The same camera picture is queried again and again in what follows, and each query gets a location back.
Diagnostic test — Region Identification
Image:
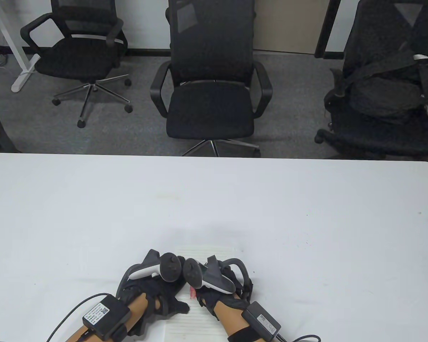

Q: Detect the person's left hand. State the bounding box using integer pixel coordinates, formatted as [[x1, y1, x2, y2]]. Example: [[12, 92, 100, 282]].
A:
[[119, 255, 190, 323]]

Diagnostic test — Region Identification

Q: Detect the person's right hand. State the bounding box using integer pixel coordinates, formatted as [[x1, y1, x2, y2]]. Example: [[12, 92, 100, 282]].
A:
[[193, 265, 254, 323]]

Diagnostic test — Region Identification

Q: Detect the white lined paper sheet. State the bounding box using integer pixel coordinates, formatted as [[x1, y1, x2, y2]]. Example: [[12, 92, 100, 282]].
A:
[[163, 243, 236, 342]]

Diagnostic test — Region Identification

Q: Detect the person's right forearm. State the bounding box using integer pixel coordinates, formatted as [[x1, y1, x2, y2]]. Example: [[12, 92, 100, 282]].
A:
[[213, 303, 261, 342]]

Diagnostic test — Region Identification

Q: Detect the grey white handheld controller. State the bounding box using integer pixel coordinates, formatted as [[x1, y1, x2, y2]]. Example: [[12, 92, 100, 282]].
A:
[[115, 249, 183, 296], [183, 255, 253, 294]]

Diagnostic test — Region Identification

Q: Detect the black high-back mesh chair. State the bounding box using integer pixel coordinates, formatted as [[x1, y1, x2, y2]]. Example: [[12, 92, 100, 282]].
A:
[[150, 0, 273, 158]]

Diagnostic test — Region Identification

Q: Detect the black chair holding bag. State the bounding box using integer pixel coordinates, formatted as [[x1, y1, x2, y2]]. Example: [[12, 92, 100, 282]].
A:
[[315, 0, 428, 160]]

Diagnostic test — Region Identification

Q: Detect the black chair with chrome base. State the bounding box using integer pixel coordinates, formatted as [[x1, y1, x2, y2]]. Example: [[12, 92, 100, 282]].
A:
[[20, 0, 133, 129]]

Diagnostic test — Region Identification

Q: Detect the black bag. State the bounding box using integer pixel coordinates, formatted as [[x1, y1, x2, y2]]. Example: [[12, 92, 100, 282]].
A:
[[333, 48, 428, 125]]

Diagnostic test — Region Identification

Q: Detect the white desk leg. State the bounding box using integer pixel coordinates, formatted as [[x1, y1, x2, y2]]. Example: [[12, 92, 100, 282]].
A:
[[0, 7, 42, 93]]

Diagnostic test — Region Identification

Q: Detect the beige door panel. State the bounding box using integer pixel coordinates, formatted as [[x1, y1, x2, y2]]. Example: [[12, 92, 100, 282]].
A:
[[253, 0, 331, 55]]

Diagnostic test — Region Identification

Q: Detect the black wrist strap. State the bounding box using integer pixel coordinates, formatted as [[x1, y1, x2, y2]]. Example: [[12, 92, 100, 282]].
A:
[[228, 327, 269, 342], [109, 322, 129, 342]]

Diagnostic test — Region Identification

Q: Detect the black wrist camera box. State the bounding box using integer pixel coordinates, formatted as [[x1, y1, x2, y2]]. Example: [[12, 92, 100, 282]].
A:
[[82, 296, 131, 340], [242, 301, 282, 339]]

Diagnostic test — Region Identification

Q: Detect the black braided cable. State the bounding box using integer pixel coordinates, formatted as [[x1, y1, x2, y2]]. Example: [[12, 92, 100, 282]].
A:
[[45, 293, 112, 342], [279, 333, 322, 342]]

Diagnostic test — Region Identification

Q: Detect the black door frame post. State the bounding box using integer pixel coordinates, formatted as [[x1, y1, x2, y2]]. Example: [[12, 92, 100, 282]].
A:
[[314, 0, 345, 59]]

